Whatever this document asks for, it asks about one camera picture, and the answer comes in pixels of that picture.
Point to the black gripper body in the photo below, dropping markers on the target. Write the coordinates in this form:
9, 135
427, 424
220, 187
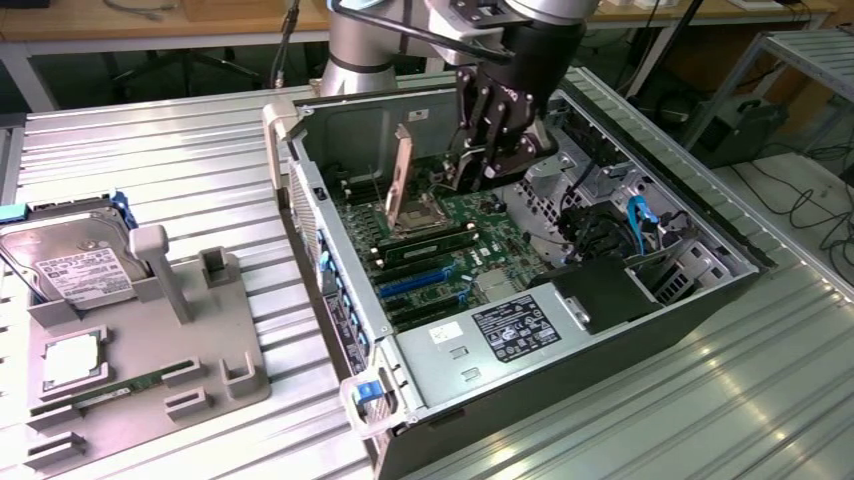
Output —
534, 65

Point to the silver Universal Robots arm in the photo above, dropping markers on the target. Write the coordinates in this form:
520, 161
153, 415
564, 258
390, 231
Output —
363, 45

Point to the raised metal socket cover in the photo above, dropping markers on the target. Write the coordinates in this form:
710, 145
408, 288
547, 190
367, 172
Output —
400, 175

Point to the CPU socket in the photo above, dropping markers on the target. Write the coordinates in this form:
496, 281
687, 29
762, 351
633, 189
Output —
422, 217

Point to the installed green RAM stick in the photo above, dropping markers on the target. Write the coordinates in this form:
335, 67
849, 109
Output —
423, 246

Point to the green motherboard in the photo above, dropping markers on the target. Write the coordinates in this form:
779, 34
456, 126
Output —
467, 270

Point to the silver chipset heatsink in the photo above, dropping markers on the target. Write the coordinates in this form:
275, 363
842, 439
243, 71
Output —
496, 286

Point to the blue expansion slot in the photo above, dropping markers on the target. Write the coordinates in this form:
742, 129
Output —
416, 282

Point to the black plastic air shroud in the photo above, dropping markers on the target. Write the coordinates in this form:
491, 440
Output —
601, 295

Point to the black equipment box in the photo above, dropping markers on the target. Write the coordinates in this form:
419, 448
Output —
741, 132

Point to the metal disk bay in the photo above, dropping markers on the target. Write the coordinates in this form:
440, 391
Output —
694, 272

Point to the grey power supply unit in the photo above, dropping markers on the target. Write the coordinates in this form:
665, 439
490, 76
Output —
480, 350

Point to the open black PC case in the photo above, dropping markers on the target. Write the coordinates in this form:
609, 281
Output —
601, 350

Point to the black tripod stand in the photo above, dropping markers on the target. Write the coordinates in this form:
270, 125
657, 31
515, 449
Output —
194, 60

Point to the blue case latch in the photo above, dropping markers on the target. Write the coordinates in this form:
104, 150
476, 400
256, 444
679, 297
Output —
367, 392

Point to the wooden desk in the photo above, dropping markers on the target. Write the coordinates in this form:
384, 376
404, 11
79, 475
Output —
167, 25

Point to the grey parts rack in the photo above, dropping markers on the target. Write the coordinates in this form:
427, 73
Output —
167, 360

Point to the silver hard disk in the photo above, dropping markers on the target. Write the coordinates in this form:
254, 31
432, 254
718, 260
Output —
67, 260

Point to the silver CPU chip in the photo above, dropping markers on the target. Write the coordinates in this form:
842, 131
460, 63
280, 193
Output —
73, 362

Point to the metal slat shelf frame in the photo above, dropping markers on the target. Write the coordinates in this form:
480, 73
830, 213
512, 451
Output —
801, 55

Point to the blue disk bracket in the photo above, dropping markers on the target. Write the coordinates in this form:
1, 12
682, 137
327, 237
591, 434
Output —
40, 210

